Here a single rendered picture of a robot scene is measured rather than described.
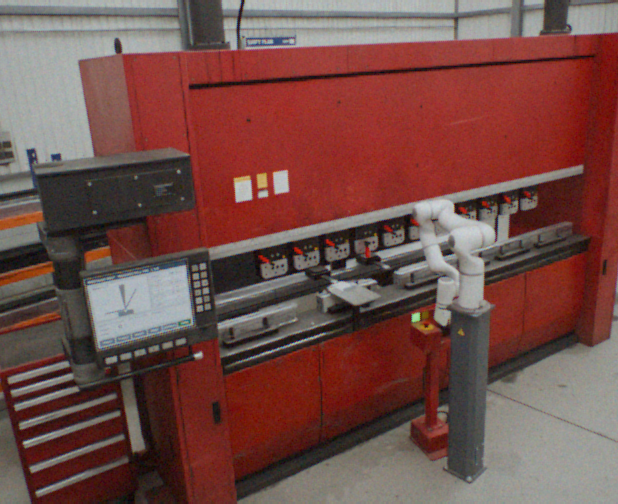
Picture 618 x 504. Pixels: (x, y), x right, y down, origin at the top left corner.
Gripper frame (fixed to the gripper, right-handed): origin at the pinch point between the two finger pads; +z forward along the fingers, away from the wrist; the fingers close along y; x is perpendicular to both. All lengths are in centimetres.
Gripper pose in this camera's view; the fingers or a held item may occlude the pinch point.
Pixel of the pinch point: (442, 329)
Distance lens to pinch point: 338.4
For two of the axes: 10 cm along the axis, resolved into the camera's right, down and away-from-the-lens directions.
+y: 4.0, 3.4, -8.5
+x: 9.2, -1.7, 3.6
